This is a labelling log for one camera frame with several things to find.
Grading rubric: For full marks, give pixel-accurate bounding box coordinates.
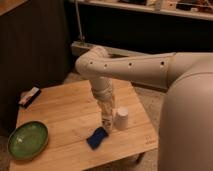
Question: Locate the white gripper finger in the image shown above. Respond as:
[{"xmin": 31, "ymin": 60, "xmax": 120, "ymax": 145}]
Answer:
[
  {"xmin": 97, "ymin": 100, "xmax": 104, "ymax": 114},
  {"xmin": 111, "ymin": 96, "xmax": 116, "ymax": 116}
]

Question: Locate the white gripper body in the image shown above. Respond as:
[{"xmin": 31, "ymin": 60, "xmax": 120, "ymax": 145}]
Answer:
[{"xmin": 91, "ymin": 77, "xmax": 113, "ymax": 101}]

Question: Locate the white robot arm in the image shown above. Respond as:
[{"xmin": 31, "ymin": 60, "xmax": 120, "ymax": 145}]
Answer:
[{"xmin": 76, "ymin": 46, "xmax": 213, "ymax": 171}]

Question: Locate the white paper cup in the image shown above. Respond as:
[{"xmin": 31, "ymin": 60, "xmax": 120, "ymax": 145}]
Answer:
[{"xmin": 114, "ymin": 107, "xmax": 129, "ymax": 130}]

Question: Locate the wooden table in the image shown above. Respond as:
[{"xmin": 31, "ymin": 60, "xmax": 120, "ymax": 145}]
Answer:
[{"xmin": 10, "ymin": 80, "xmax": 158, "ymax": 171}]

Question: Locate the blue sponge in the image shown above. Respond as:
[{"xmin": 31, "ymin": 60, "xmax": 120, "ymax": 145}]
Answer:
[{"xmin": 86, "ymin": 127, "xmax": 109, "ymax": 150}]

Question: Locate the grey metal beam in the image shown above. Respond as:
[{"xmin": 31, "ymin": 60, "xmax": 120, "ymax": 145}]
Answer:
[{"xmin": 70, "ymin": 41, "xmax": 141, "ymax": 56}]

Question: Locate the green bowl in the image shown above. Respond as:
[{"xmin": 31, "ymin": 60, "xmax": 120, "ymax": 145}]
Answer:
[{"xmin": 7, "ymin": 121, "xmax": 48, "ymax": 160}]

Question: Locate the metal pole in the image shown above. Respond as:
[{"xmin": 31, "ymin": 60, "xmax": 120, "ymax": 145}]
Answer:
[{"xmin": 74, "ymin": 0, "xmax": 84, "ymax": 43}]

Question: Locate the wooden shelf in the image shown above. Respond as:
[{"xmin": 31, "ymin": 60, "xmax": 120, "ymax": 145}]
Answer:
[{"xmin": 68, "ymin": 0, "xmax": 213, "ymax": 21}]

